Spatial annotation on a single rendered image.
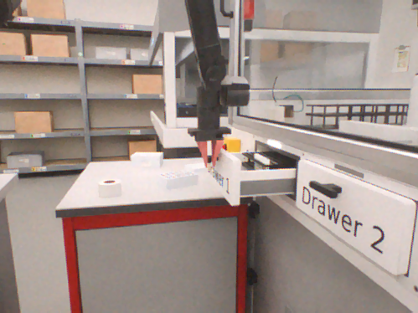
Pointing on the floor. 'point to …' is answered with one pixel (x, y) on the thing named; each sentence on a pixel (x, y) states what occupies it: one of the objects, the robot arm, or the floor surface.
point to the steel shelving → (55, 94)
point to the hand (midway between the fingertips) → (209, 163)
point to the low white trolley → (153, 243)
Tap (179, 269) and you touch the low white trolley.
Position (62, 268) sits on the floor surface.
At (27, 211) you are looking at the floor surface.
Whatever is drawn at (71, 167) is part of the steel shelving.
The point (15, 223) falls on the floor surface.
